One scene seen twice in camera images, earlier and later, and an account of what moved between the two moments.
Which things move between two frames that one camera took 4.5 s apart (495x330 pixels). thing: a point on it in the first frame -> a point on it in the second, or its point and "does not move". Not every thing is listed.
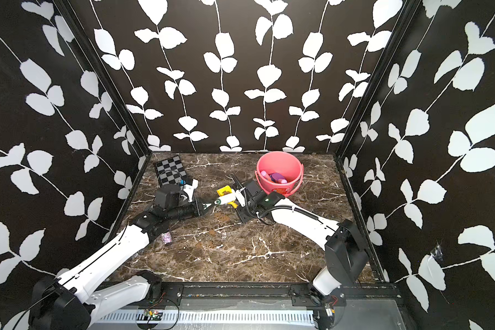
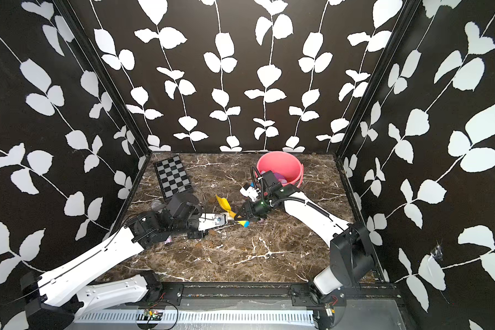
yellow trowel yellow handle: x=228 y=189 -> x=225 y=205
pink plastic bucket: x=278 y=172 does not move
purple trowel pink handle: x=278 y=177 does not move
